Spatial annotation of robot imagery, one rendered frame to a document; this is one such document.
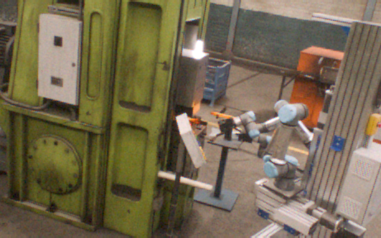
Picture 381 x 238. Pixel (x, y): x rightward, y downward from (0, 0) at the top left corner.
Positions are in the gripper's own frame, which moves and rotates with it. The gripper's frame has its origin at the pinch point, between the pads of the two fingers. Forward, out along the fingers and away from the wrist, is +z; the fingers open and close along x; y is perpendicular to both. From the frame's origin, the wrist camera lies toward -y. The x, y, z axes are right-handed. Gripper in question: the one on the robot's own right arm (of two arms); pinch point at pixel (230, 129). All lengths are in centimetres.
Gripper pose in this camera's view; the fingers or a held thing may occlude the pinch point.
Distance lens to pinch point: 344.4
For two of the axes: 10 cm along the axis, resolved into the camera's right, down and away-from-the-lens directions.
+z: -9.4, -2.2, 2.4
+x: 3.0, -2.8, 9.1
